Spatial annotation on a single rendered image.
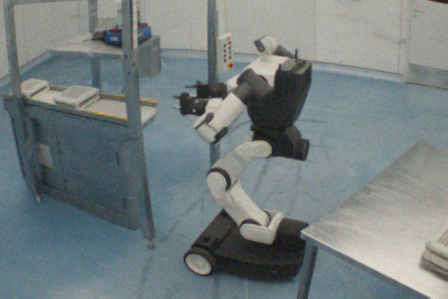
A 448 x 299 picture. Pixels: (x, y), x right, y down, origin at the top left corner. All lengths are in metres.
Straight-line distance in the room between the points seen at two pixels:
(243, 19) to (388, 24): 1.95
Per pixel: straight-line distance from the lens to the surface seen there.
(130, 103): 2.56
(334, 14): 6.04
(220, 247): 2.80
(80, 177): 3.29
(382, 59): 6.16
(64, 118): 3.07
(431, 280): 1.68
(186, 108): 2.51
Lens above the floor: 1.96
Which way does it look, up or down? 26 degrees down
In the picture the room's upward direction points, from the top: 1 degrees counter-clockwise
